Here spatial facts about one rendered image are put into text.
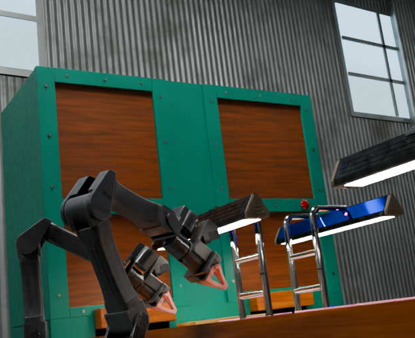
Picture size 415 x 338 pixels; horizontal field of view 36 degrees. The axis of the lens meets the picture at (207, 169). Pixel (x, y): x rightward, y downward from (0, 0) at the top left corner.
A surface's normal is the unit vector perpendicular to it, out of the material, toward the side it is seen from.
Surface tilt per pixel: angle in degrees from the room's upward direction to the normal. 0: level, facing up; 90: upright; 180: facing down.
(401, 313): 90
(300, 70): 90
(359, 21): 90
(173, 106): 90
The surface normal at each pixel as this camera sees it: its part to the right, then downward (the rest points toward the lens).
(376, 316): -0.85, -0.03
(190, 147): 0.51, -0.25
